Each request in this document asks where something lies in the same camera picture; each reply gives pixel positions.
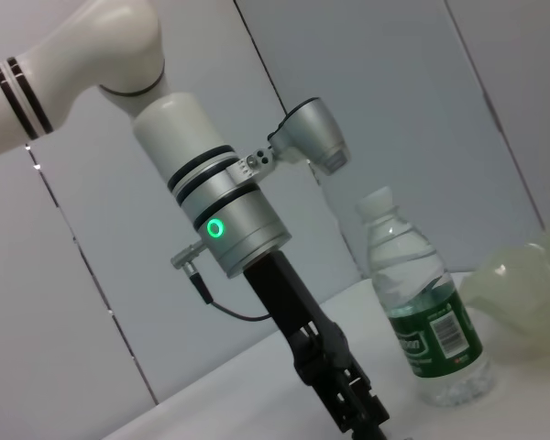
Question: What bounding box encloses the translucent green fruit bowl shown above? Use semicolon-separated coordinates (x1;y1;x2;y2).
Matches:
457;219;550;364

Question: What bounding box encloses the clear green-label water bottle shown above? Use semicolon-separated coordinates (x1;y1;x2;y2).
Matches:
354;186;495;408

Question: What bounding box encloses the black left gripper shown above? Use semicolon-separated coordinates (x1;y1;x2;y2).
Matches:
242;250;391;435

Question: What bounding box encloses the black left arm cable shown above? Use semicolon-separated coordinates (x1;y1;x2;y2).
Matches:
170;242;272;323

